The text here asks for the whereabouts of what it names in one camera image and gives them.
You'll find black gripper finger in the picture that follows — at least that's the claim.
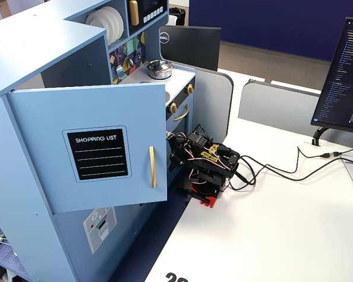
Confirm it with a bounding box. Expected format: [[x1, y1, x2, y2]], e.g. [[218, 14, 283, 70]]
[[169, 152, 182, 174]]

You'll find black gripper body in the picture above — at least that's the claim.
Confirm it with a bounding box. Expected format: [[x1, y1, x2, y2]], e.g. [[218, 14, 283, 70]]
[[169, 132, 195, 166]]

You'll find blue cabinet door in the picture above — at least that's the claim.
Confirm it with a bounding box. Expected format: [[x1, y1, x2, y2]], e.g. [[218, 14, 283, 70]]
[[6, 83, 168, 214]]

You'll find red table clamp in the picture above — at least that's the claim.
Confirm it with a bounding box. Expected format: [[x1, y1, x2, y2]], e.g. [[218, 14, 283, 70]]
[[199, 195, 219, 210]]

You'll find gray rounded desk divider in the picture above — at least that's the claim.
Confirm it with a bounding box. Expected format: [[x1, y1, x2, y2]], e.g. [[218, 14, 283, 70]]
[[173, 63, 235, 139]]

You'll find blurred dish rack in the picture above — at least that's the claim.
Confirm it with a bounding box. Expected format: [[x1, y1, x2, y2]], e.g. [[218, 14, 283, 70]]
[[62, 126, 132, 183]]

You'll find silver pot with lid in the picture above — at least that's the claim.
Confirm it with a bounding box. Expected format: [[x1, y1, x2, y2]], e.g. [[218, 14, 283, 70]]
[[144, 59, 174, 80]]

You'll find black Dell monitor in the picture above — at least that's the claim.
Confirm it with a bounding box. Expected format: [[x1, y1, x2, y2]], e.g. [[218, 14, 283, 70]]
[[159, 25, 222, 72]]

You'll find gray long desk divider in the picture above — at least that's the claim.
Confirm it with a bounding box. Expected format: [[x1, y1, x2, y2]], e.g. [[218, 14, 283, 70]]
[[238, 79, 353, 145]]

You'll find white plate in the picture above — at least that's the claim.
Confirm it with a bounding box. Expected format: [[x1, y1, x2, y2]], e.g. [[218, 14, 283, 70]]
[[94, 8, 119, 45], [103, 5, 125, 41], [85, 11, 109, 45]]

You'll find black toy microwave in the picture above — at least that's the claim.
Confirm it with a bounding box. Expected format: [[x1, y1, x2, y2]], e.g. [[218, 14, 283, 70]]
[[126, 0, 169, 38]]

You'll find blue toy kitchen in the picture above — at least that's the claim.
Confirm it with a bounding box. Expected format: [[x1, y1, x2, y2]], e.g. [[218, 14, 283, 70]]
[[0, 0, 197, 282]]

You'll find monitor showing code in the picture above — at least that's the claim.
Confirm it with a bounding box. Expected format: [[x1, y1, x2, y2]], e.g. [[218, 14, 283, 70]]
[[311, 16, 353, 132]]

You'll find gold door handle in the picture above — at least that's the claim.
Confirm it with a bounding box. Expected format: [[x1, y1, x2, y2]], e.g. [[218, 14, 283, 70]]
[[148, 146, 158, 189]]

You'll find gold oven handle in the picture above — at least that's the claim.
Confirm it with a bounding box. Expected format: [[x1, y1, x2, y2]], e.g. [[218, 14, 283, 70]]
[[172, 105, 191, 122]]

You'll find black cable with connector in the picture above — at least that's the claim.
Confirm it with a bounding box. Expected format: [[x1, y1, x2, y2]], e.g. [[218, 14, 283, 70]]
[[238, 145, 353, 174]]

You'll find black power cable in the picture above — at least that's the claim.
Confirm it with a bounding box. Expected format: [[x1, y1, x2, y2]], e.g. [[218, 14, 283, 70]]
[[228, 155, 353, 192]]

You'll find gold microwave handle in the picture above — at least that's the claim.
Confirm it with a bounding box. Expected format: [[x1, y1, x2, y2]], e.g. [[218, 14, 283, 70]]
[[128, 0, 140, 26]]

